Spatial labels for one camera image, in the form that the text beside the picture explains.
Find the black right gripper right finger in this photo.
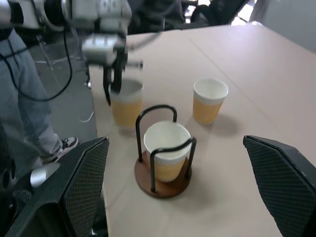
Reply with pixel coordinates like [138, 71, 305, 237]
[242, 135, 316, 237]

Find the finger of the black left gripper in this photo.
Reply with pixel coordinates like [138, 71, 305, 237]
[102, 64, 114, 107]
[111, 63, 124, 96]

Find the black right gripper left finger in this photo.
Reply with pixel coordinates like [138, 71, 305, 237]
[4, 136, 110, 237]

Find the orange and white paper cup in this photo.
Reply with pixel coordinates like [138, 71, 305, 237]
[143, 120, 192, 184]
[109, 79, 144, 130]
[192, 78, 229, 125]

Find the black and white sneaker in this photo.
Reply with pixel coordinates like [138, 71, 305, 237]
[40, 136, 79, 165]

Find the person in grey trousers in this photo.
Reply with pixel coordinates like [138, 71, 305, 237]
[0, 26, 63, 159]

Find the black office chair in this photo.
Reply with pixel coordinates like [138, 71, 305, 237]
[191, 0, 250, 27]

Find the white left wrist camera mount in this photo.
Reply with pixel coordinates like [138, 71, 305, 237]
[82, 34, 127, 65]

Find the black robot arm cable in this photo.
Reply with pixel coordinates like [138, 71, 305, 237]
[0, 23, 74, 102]

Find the white floor cable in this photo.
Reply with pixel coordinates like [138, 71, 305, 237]
[79, 111, 95, 123]

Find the black wire cup holder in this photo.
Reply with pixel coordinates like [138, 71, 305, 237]
[134, 105, 198, 198]

